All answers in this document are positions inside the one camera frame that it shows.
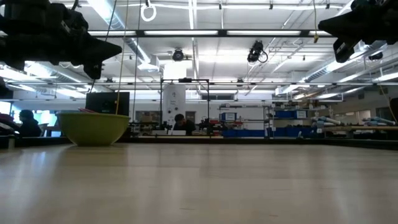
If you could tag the lime green bowl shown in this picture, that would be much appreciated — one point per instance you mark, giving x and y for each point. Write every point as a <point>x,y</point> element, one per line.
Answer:
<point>93,129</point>

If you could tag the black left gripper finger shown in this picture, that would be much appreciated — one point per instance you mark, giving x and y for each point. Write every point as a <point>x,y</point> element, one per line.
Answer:
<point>94,71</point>
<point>102,49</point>

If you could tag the blue box with white label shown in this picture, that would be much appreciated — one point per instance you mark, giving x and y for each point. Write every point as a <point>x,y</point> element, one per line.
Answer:
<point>228,117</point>

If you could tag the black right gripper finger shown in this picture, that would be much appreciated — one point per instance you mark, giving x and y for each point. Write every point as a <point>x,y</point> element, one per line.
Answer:
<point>343,51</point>
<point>342,25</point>

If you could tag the black metal frame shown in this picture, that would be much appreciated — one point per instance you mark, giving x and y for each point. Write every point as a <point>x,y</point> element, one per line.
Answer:
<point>185,80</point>

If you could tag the black table edge rail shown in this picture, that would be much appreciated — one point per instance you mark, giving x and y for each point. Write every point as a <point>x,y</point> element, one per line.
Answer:
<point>311,142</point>

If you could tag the black ceiling dome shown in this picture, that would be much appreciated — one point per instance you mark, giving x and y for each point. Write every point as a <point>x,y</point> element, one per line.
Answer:
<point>376,56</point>

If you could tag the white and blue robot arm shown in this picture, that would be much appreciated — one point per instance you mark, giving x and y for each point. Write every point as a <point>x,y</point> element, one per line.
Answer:
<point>377,120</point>
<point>325,120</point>

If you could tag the red bowl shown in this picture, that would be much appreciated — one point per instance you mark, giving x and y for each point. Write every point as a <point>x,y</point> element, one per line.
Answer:
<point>86,110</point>

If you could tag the black overhead light bar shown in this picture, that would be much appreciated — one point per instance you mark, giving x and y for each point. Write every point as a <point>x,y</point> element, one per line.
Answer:
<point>217,32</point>

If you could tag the person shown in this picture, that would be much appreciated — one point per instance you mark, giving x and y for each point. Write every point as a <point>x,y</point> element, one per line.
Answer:
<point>28,124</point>
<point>183,124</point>

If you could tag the black round ceiling camera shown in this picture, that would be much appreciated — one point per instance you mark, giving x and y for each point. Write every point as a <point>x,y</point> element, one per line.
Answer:
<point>178,55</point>

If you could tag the wooden workbench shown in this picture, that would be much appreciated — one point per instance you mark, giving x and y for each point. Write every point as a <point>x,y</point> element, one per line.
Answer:
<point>360,127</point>

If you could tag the blue storage bin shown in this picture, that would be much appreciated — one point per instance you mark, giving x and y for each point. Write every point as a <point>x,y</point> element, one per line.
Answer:
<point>242,133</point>
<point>289,132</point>
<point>290,114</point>

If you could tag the black monitor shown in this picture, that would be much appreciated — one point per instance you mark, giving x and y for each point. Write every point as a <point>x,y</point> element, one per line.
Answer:
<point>107,104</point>

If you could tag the white column cabinet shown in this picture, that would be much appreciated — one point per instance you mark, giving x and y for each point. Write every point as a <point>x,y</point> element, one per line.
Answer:
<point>173,105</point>

